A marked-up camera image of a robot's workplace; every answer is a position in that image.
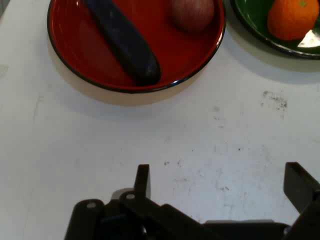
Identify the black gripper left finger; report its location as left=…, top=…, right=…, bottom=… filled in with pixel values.
left=64, top=164, right=208, bottom=240

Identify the dark purple toy eggplant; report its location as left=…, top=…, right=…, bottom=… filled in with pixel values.
left=81, top=0, right=162, bottom=87

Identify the orange toy mandarin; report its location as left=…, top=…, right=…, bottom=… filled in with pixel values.
left=266, top=0, right=320, bottom=41

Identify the dark green round plate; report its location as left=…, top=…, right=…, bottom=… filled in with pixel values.
left=229, top=0, right=320, bottom=60

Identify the red round plate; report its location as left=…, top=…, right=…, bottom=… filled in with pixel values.
left=46, top=0, right=227, bottom=95

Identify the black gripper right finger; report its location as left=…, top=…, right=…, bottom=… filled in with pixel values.
left=283, top=161, right=320, bottom=240

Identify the pale red toy apple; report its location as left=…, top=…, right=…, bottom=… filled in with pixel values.
left=170, top=0, right=216, bottom=34

